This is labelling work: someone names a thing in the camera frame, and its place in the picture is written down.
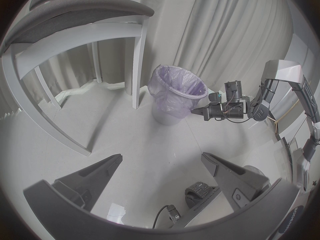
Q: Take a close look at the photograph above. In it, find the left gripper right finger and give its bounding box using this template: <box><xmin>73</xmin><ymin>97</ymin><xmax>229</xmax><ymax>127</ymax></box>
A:
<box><xmin>201</xmin><ymin>152</ymin><xmax>271</xmax><ymax>209</ymax></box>

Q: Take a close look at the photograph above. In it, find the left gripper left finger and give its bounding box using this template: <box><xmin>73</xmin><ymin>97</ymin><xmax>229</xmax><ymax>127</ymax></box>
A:
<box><xmin>53</xmin><ymin>153</ymin><xmax>123</xmax><ymax>209</ymax></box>

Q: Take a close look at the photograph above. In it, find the purple plastic bag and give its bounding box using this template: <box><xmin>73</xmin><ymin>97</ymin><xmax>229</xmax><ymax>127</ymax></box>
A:
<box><xmin>147</xmin><ymin>64</ymin><xmax>209</xmax><ymax>119</ymax></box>

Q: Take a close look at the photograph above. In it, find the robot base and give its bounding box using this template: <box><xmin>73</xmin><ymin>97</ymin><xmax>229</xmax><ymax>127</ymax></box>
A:
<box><xmin>155</xmin><ymin>134</ymin><xmax>320</xmax><ymax>240</ymax></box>

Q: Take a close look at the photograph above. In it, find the white trash bin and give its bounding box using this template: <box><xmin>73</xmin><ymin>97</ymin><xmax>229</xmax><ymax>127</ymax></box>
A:
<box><xmin>151</xmin><ymin>65</ymin><xmax>209</xmax><ymax>126</ymax></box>

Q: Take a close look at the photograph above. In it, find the white curtain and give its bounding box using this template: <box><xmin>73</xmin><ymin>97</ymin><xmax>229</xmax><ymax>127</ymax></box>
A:
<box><xmin>32</xmin><ymin>0</ymin><xmax>294</xmax><ymax>109</ymax></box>

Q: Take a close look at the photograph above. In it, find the grey padded white chair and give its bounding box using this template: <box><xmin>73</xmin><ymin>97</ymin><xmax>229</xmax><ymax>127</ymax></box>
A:
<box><xmin>0</xmin><ymin>0</ymin><xmax>155</xmax><ymax>157</ymax></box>

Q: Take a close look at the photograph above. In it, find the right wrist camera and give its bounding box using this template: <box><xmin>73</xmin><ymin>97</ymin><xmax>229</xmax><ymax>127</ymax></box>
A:
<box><xmin>208</xmin><ymin>91</ymin><xmax>223</xmax><ymax>105</ymax></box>

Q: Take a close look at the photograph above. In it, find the black cable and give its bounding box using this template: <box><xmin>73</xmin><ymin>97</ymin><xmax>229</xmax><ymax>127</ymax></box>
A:
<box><xmin>152</xmin><ymin>205</ymin><xmax>180</xmax><ymax>229</ymax></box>

